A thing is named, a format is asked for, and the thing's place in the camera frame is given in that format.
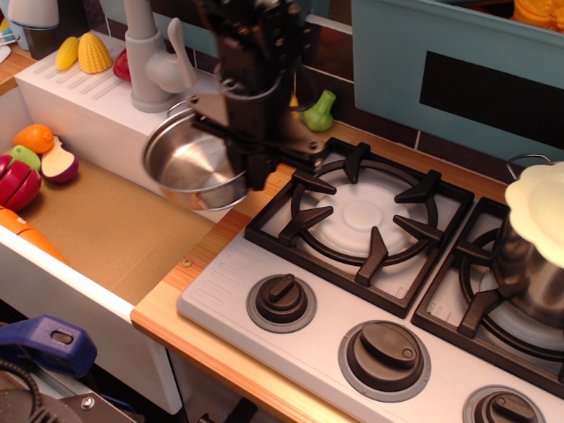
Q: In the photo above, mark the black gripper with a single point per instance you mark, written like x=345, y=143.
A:
x=251, y=109

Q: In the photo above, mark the small steel pot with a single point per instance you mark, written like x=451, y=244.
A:
x=190, y=166

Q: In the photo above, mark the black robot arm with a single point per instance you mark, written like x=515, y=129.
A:
x=257, y=22

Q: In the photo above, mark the left stove knob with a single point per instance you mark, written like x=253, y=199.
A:
x=281, y=303

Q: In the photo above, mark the stove knob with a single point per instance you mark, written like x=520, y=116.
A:
x=281, y=303
x=500, y=404
x=384, y=361

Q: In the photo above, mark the white toy stove top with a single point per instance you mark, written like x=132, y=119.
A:
x=217, y=301

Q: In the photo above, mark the middle stove knob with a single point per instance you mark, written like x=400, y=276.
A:
x=384, y=361

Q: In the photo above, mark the large steel pot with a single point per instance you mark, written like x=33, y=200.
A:
x=522, y=275

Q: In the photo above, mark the right stove knob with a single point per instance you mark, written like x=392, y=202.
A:
x=500, y=404

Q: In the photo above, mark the yellow toy bell pepper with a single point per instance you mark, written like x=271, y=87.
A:
x=293, y=103

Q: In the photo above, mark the green toy broccoli stalk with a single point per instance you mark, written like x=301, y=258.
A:
x=318, y=118

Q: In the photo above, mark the grey toy faucet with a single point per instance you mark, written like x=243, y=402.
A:
x=157, y=76

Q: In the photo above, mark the left teal cabinet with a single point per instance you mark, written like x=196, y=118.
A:
x=202, y=47

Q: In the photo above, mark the teal cabinet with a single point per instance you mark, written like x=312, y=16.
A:
x=474, y=79
x=202, y=47

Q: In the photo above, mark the left black burner grate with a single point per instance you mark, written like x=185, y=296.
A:
x=366, y=224

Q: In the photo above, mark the black burner grate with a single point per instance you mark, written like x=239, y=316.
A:
x=366, y=224
x=463, y=306

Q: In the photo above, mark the red toy pepper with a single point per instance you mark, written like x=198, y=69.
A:
x=121, y=66

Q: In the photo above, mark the yellow toy corn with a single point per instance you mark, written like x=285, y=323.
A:
x=93, y=55

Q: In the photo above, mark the orange toy fruit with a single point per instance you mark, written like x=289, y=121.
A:
x=38, y=138

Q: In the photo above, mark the green toy apple slice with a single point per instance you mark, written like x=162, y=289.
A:
x=27, y=156

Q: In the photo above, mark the red toy sliced apple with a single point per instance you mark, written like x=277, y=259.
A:
x=20, y=184

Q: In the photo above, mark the right teal cabinet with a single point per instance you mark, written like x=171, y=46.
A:
x=474, y=79

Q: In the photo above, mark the orange toy carrot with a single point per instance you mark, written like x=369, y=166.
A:
x=11, y=221

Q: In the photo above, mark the right black burner grate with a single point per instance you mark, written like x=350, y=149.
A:
x=463, y=306

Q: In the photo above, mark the blue plastic clamp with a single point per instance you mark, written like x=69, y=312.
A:
x=50, y=343

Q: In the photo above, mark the cream scalloped plate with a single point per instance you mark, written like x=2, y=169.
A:
x=535, y=201

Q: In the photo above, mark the orange toy food in cabinet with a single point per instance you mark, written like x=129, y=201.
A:
x=546, y=14

